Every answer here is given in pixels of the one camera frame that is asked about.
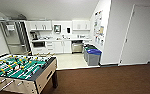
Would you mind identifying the black coffee machine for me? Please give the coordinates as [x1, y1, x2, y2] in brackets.
[30, 31, 40, 41]

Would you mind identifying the large wall poster collage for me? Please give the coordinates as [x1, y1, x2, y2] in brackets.
[92, 9, 105, 38]

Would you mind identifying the wire basket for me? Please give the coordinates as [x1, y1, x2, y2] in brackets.
[9, 13, 28, 21]

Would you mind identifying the chrome sink faucet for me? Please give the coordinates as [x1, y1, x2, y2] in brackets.
[61, 33, 66, 39]

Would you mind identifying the white two-door sink cabinet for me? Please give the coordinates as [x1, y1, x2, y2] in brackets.
[54, 40, 72, 55]

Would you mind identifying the white room door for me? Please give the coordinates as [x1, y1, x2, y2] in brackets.
[120, 3, 150, 64]

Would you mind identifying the white wall cabinet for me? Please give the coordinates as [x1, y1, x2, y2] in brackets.
[27, 20, 53, 32]
[72, 19, 91, 31]

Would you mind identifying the stainless steel refrigerator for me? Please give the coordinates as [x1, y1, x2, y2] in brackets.
[0, 20, 32, 56]

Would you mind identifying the foosball gaming table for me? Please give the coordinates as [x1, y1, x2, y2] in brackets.
[0, 53, 59, 94]

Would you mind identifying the grey bin blue lid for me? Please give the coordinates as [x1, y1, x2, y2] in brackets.
[86, 48, 103, 67]

